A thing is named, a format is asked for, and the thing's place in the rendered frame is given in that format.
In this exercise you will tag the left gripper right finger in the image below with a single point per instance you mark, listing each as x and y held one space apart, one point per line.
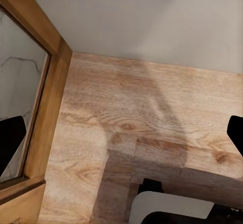
235 132

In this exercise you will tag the door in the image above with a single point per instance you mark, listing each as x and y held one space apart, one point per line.
34 64

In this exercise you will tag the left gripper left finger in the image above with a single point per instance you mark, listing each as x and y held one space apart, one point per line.
12 132

